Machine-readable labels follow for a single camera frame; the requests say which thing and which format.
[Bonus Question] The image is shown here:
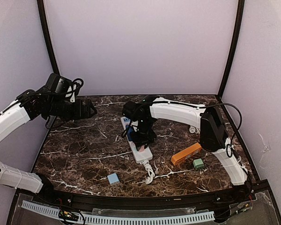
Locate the white multicolour power strip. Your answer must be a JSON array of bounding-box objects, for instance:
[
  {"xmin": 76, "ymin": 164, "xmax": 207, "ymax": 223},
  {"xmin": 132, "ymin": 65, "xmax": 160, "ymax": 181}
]
[{"xmin": 121, "ymin": 117, "xmax": 153, "ymax": 164}]

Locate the blue cube socket adapter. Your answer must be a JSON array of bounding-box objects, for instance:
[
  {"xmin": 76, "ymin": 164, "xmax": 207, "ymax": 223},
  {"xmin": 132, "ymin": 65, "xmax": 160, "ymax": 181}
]
[{"xmin": 126, "ymin": 126, "xmax": 135, "ymax": 142}]

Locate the orange power strip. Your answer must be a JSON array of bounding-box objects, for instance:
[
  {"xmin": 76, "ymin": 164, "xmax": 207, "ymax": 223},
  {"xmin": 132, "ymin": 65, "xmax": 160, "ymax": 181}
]
[{"xmin": 171, "ymin": 142, "xmax": 202, "ymax": 165}]

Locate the green plug adapter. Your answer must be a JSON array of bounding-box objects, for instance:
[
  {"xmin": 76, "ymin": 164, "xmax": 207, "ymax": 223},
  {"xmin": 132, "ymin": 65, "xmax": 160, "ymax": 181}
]
[{"xmin": 193, "ymin": 158, "xmax": 205, "ymax": 170}]

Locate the pink plug adapter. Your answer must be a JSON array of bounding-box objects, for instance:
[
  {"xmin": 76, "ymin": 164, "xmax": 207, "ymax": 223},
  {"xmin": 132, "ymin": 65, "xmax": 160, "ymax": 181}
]
[{"xmin": 138, "ymin": 145, "xmax": 145, "ymax": 152}]

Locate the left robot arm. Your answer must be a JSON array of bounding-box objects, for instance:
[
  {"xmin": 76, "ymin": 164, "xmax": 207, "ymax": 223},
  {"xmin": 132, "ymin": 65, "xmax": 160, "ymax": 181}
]
[{"xmin": 0, "ymin": 73, "xmax": 97, "ymax": 194}]

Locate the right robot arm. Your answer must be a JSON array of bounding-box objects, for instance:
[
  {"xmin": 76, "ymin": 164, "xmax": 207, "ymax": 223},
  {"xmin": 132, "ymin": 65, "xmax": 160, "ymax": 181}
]
[{"xmin": 122, "ymin": 96, "xmax": 249, "ymax": 186}]

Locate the light blue plug adapter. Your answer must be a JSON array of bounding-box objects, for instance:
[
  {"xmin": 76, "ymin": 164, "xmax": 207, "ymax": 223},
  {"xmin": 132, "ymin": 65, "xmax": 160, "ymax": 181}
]
[{"xmin": 107, "ymin": 173, "xmax": 120, "ymax": 185}]

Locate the white power strip cable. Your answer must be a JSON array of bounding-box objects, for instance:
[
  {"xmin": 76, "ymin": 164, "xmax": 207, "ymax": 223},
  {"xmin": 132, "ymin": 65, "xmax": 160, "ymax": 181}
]
[{"xmin": 142, "ymin": 159, "xmax": 156, "ymax": 184}]

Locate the light blue slotted cable duct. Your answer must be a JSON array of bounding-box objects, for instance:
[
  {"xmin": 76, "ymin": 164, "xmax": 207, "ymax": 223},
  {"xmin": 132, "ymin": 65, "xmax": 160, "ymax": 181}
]
[{"xmin": 21, "ymin": 200, "xmax": 215, "ymax": 225}]

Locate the left black frame post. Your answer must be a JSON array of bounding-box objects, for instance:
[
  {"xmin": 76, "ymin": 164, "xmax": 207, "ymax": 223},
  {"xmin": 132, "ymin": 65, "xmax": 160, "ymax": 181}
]
[{"xmin": 37, "ymin": 0, "xmax": 60, "ymax": 74}]

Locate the black frame post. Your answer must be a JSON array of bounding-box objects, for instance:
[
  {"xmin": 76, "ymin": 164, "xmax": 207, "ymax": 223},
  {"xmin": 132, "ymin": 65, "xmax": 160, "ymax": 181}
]
[
  {"xmin": 217, "ymin": 0, "xmax": 245, "ymax": 99},
  {"xmin": 37, "ymin": 0, "xmax": 60, "ymax": 74}
]

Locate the right black frame post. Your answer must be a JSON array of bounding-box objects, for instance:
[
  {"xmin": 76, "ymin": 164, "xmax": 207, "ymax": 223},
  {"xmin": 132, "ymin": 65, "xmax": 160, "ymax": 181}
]
[{"xmin": 217, "ymin": 0, "xmax": 245, "ymax": 99}]

